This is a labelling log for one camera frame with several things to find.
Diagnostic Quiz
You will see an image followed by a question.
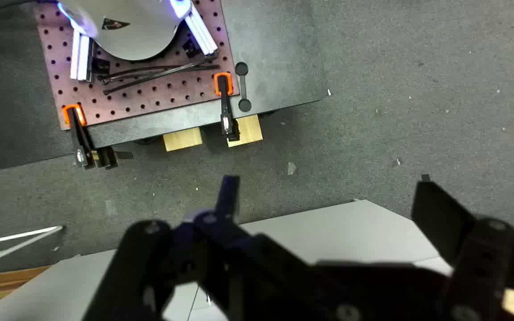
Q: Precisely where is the orange black clamp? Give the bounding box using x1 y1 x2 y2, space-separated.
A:
214 71 239 141
60 103 118 169

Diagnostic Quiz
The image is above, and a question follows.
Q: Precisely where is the orange black clamp right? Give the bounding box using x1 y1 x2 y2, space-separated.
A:
214 71 239 141

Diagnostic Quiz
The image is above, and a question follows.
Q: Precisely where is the dark robot base platform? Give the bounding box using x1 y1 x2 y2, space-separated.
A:
0 0 326 169

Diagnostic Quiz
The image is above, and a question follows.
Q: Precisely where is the wooden block left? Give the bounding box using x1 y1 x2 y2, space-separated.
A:
162 128 203 151

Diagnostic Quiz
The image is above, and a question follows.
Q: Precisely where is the pink perforated mounting board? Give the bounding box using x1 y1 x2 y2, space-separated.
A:
34 0 234 130

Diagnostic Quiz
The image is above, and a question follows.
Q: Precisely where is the white metal frame stand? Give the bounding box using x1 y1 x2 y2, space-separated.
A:
0 225 64 258

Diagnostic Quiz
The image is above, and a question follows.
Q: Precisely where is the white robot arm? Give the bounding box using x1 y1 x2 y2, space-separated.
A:
59 0 448 269

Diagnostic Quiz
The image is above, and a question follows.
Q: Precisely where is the wooden block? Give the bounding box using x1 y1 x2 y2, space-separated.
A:
226 114 262 148
162 128 203 151

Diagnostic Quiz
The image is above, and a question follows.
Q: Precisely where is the wooden block right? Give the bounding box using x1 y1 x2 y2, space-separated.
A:
226 114 262 148

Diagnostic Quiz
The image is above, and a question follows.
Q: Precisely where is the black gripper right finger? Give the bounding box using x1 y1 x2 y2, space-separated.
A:
410 175 476 264

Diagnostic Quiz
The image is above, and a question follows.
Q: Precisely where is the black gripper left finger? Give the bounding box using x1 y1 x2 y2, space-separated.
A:
214 175 241 219

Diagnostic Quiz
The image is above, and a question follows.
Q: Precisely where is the orange black clamp left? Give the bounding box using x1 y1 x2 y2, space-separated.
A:
60 103 118 169

